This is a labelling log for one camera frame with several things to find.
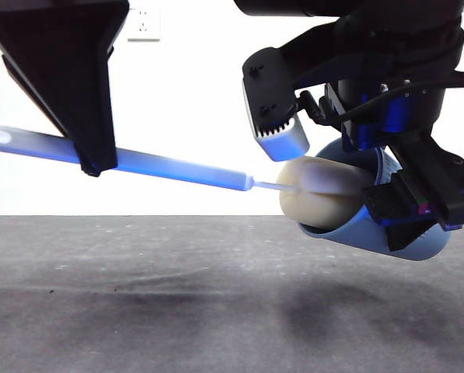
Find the grey-handled cream sponge cup brush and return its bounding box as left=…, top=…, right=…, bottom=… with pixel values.
left=0, top=124, right=367, bottom=229

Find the white wall socket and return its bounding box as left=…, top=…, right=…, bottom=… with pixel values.
left=126, top=7, right=161, bottom=42

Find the black camera cable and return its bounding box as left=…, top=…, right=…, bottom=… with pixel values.
left=296, top=69, right=464, bottom=126

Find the blue ribbed plastic cup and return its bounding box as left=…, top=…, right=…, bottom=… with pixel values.
left=277, top=139, right=450, bottom=262

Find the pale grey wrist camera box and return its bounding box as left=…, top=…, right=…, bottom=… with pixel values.
left=242, top=79, right=311, bottom=162

